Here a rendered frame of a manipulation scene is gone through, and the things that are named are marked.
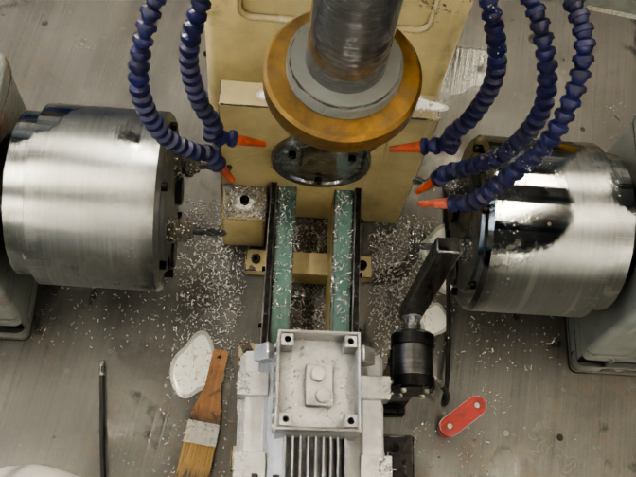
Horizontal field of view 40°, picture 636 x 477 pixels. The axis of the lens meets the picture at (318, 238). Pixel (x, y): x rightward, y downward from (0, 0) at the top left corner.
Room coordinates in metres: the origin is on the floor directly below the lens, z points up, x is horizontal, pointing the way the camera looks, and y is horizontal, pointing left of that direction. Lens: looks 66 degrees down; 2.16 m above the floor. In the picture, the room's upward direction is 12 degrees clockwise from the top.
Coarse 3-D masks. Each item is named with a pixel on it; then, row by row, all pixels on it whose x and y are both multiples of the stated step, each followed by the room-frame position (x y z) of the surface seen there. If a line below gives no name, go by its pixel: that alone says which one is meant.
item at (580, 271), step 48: (480, 144) 0.64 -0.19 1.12; (576, 144) 0.67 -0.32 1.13; (528, 192) 0.56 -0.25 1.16; (576, 192) 0.58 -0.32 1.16; (624, 192) 0.60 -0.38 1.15; (480, 240) 0.50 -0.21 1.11; (528, 240) 0.50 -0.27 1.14; (576, 240) 0.52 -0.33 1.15; (624, 240) 0.54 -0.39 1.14; (480, 288) 0.45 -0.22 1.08; (528, 288) 0.46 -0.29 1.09; (576, 288) 0.47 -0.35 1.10
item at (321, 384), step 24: (288, 336) 0.31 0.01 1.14; (312, 336) 0.32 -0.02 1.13; (336, 336) 0.33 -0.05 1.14; (360, 336) 0.33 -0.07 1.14; (288, 360) 0.29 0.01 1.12; (312, 360) 0.30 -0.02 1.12; (336, 360) 0.30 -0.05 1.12; (360, 360) 0.30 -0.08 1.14; (288, 384) 0.26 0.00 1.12; (312, 384) 0.26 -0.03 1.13; (336, 384) 0.27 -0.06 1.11; (360, 384) 0.27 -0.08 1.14; (288, 408) 0.23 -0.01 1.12; (312, 408) 0.24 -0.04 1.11; (336, 408) 0.25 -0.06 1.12; (360, 408) 0.24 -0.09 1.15; (288, 432) 0.20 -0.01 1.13; (312, 432) 0.21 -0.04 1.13; (336, 432) 0.21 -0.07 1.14; (360, 432) 0.22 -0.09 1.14
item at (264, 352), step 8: (256, 344) 0.31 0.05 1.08; (264, 344) 0.31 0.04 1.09; (272, 344) 0.31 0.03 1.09; (256, 352) 0.30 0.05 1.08; (264, 352) 0.30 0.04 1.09; (272, 352) 0.30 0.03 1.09; (368, 352) 0.33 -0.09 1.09; (256, 360) 0.29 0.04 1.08; (264, 360) 0.29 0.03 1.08; (272, 360) 0.30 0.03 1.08; (368, 360) 0.32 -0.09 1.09
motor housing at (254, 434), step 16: (240, 368) 0.29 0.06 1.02; (256, 368) 0.29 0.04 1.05; (272, 368) 0.29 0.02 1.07; (368, 368) 0.32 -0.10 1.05; (272, 384) 0.27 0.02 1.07; (240, 400) 0.25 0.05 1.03; (256, 400) 0.25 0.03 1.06; (368, 400) 0.27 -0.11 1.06; (240, 416) 0.23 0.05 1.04; (256, 416) 0.23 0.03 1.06; (368, 416) 0.25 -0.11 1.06; (240, 432) 0.21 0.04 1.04; (256, 432) 0.21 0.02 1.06; (368, 432) 0.24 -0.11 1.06; (240, 448) 0.19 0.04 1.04; (256, 448) 0.19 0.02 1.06; (272, 448) 0.19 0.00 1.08; (288, 448) 0.19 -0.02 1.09; (304, 448) 0.19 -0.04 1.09; (320, 448) 0.20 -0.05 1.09; (336, 448) 0.20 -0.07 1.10; (352, 448) 0.21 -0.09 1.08; (368, 448) 0.22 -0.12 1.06; (272, 464) 0.17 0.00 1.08; (288, 464) 0.17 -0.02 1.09; (304, 464) 0.18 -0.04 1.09; (320, 464) 0.18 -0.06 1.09; (336, 464) 0.18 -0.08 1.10; (352, 464) 0.19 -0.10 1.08
